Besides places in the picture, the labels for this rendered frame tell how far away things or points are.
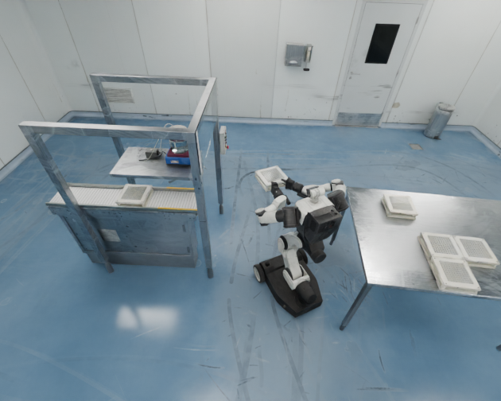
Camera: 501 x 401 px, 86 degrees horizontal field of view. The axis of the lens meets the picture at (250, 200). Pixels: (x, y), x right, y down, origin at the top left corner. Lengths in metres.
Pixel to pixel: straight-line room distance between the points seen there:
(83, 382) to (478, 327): 3.61
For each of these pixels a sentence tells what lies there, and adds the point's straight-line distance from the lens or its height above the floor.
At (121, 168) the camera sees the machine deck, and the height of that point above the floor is 1.38.
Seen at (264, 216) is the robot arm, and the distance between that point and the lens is 2.05.
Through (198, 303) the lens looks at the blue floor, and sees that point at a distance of 2.97.
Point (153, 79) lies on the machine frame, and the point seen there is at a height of 1.73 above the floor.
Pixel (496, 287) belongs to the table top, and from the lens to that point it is 2.71.
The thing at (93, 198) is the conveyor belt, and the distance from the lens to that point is 2.83.
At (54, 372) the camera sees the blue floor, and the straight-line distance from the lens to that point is 3.14.
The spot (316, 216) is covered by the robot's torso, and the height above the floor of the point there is 1.28.
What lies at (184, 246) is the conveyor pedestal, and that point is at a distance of 2.88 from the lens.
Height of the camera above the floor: 2.63
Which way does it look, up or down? 43 degrees down
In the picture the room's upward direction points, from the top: 2 degrees clockwise
